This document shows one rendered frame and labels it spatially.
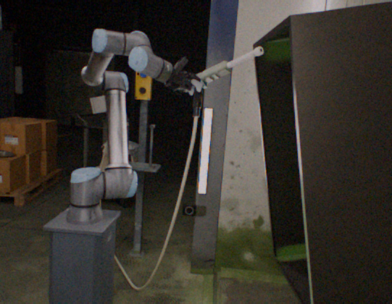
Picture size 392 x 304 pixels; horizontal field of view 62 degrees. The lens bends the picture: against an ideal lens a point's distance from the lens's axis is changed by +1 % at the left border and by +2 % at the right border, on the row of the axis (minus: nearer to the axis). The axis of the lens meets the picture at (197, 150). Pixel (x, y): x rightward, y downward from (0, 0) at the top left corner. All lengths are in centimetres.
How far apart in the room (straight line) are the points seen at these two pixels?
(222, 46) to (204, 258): 155
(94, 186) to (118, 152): 23
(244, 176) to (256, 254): 60
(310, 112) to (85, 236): 122
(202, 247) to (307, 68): 171
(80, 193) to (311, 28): 131
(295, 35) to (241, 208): 152
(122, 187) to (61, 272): 52
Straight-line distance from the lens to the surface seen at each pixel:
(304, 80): 122
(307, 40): 123
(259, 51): 134
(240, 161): 235
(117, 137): 186
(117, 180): 181
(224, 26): 235
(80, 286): 192
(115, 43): 143
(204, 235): 252
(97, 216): 184
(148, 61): 135
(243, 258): 260
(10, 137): 445
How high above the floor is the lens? 134
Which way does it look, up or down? 9 degrees down
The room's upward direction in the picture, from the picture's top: 4 degrees clockwise
